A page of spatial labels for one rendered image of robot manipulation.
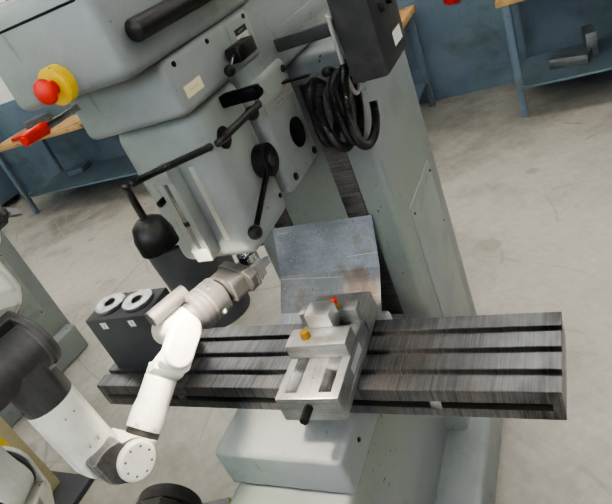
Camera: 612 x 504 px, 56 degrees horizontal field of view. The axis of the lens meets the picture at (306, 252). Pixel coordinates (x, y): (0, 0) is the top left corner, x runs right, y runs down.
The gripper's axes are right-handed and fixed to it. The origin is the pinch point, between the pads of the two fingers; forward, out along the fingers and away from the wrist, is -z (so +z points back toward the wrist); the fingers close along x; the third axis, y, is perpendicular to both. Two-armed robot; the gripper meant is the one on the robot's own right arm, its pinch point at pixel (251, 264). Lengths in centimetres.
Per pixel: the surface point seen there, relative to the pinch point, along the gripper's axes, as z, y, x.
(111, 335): 23, 16, 47
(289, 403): 15.9, 23.0, -15.6
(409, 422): -18, 70, -10
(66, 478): 50, 121, 162
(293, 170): -16.6, -15.3, -6.4
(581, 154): -272, 120, 37
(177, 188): 11.0, -27.2, -6.3
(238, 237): 5.9, -12.9, -10.0
